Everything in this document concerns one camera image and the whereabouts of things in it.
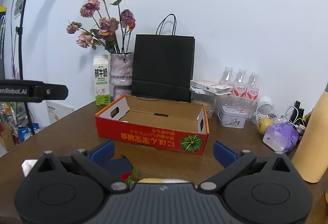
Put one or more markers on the white flat carton box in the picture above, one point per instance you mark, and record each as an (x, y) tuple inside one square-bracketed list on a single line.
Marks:
[(209, 86)]

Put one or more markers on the water bottle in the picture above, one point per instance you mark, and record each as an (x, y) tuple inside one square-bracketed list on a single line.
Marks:
[(227, 76), (239, 84), (252, 93)]

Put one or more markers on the black paper shopping bag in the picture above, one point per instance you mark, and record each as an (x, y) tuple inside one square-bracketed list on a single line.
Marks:
[(163, 65)]

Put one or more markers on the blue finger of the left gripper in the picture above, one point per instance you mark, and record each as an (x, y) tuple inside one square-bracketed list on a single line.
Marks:
[(44, 91)]

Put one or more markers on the water bottle left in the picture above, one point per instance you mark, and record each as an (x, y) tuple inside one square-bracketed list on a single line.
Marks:
[(227, 76)]

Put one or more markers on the cluttered shelf rack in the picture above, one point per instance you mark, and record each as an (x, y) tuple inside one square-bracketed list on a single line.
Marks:
[(14, 114)]

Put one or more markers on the purple textured vase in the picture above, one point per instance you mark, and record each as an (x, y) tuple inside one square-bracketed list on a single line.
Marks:
[(121, 70)]

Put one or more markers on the green yellow apple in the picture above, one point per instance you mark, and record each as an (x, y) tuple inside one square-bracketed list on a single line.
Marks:
[(263, 124)]

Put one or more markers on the clear plastic food container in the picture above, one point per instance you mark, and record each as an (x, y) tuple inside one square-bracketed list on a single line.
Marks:
[(207, 99)]

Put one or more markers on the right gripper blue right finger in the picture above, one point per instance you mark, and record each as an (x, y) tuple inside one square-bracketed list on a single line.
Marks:
[(224, 155)]

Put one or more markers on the yellow white plush toy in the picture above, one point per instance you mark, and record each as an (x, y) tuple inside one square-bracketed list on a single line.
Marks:
[(161, 181)]

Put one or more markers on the black light stand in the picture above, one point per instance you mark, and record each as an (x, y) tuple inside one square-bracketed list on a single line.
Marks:
[(19, 31)]

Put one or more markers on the small decorated tin box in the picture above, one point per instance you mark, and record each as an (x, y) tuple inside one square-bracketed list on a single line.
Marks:
[(232, 117)]

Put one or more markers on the dried pink rose bouquet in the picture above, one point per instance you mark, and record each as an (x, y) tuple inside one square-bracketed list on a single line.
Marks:
[(112, 29)]

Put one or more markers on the red cardboard pumpkin box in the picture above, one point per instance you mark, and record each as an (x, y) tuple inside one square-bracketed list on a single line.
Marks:
[(163, 124)]

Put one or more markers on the white green milk carton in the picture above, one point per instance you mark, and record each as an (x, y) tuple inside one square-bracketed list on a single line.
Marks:
[(101, 79)]

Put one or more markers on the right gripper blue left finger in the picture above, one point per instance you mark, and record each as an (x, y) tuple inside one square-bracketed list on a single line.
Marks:
[(102, 153)]

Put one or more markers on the water bottle middle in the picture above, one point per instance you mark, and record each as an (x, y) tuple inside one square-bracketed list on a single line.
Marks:
[(239, 84)]

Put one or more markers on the white tissue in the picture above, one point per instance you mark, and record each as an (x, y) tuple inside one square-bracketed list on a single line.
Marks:
[(27, 166)]

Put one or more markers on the navy blue zip pouch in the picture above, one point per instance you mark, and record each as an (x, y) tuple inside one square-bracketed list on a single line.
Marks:
[(120, 167)]

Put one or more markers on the water bottle right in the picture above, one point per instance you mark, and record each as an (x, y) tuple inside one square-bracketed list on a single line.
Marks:
[(252, 93)]

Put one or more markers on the white booklet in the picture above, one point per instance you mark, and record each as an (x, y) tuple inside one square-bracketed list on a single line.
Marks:
[(57, 111)]

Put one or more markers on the purple tissue pack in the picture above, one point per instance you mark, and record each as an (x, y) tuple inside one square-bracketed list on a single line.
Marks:
[(281, 137)]

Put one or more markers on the yellow thermos jug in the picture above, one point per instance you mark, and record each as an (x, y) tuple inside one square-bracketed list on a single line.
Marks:
[(310, 158)]

